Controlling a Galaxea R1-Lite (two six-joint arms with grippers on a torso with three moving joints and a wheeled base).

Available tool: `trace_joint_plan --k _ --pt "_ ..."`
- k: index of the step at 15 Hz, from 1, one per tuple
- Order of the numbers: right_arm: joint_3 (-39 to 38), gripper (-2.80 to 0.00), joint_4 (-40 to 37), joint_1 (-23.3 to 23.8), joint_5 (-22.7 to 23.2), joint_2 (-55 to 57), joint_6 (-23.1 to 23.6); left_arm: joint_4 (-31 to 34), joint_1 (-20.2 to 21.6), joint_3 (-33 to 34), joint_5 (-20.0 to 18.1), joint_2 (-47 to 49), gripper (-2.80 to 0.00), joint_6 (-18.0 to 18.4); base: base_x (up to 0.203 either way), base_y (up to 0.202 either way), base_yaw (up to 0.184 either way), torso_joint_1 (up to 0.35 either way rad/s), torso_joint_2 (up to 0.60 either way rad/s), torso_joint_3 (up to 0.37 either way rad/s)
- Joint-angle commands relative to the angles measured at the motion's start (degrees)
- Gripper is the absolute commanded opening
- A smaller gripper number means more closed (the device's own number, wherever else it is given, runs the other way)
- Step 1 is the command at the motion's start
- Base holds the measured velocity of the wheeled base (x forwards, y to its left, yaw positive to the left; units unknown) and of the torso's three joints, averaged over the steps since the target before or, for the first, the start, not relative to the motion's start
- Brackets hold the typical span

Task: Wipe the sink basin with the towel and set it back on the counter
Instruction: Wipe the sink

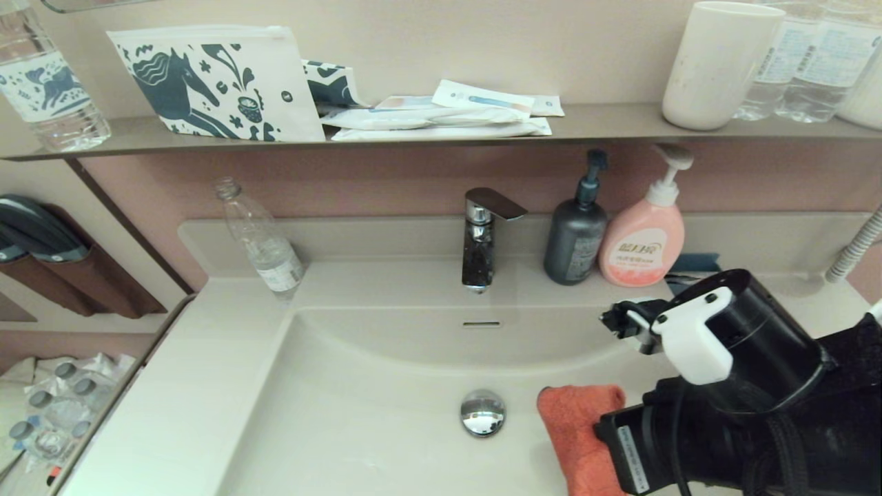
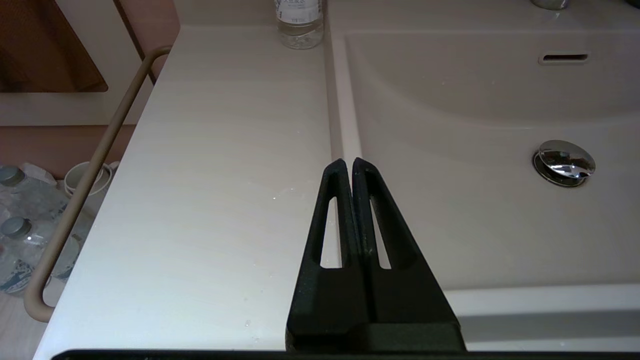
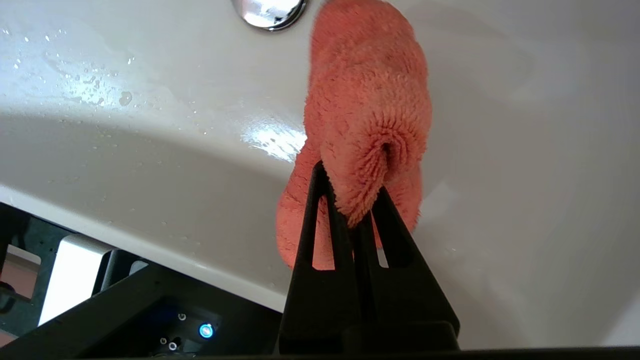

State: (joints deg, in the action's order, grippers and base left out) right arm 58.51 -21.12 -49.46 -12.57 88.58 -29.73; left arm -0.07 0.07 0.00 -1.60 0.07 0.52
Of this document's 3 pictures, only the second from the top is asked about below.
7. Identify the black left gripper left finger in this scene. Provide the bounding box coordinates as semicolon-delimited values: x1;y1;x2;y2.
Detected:
286;159;372;352

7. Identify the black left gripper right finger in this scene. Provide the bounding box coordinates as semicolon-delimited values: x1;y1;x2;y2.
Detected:
352;157;461;327

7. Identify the white ceramic sink basin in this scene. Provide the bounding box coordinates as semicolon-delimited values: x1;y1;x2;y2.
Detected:
327;27;640;351

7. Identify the chrome drain stopper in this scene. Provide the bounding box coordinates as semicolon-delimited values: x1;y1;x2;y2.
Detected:
532;140;597;189

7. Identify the clear empty plastic bottle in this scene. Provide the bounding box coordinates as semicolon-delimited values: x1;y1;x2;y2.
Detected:
274;0;325;50

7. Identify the shrink-wrapped bottle pack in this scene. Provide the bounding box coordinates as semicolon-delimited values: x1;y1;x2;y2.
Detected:
0;162;96;297

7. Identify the beige towel rail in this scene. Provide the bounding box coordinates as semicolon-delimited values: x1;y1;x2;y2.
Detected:
24;46;173;323

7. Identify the brown wall pocket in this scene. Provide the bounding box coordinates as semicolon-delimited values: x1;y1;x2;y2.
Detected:
0;0;109;94

